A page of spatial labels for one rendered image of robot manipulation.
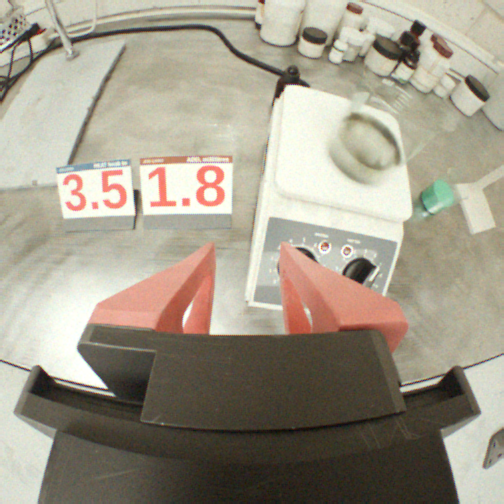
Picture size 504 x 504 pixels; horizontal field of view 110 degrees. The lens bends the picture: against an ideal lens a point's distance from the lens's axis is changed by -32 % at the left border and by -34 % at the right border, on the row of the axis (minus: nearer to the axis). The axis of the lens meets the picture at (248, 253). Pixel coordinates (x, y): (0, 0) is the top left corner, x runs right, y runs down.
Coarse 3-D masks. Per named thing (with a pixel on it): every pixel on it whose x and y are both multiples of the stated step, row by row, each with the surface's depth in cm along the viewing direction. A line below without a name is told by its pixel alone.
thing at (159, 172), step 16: (144, 176) 23; (160, 176) 24; (176, 176) 24; (192, 176) 24; (208, 176) 24; (224, 176) 24; (144, 192) 24; (160, 192) 24; (176, 192) 24; (192, 192) 25; (208, 192) 25; (224, 192) 25; (160, 208) 25
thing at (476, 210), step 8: (488, 176) 26; (496, 176) 25; (472, 184) 30; (480, 184) 28; (488, 184) 27; (472, 192) 30; (480, 192) 31; (464, 200) 30; (472, 200) 30; (480, 200) 31; (464, 208) 30; (472, 208) 30; (480, 208) 30; (488, 208) 30; (472, 216) 29; (480, 216) 30; (488, 216) 30; (472, 224) 29; (480, 224) 29; (488, 224) 30; (472, 232) 29
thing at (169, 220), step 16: (144, 208) 25; (176, 208) 25; (192, 208) 25; (208, 208) 26; (224, 208) 26; (144, 224) 25; (160, 224) 25; (176, 224) 25; (192, 224) 25; (208, 224) 26; (224, 224) 26
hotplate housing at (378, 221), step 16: (272, 112) 24; (272, 128) 22; (272, 144) 21; (272, 160) 21; (272, 176) 20; (272, 192) 20; (272, 208) 20; (288, 208) 20; (304, 208) 20; (320, 208) 20; (336, 208) 20; (256, 224) 22; (320, 224) 20; (336, 224) 20; (352, 224) 20; (368, 224) 20; (384, 224) 20; (400, 224) 20; (256, 240) 21; (400, 240) 20; (256, 256) 21; (256, 272) 21; (384, 288) 22; (256, 304) 22
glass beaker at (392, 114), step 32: (384, 64) 13; (352, 96) 14; (384, 96) 15; (416, 96) 13; (352, 128) 14; (384, 128) 12; (416, 128) 11; (448, 128) 12; (352, 160) 16; (384, 160) 15
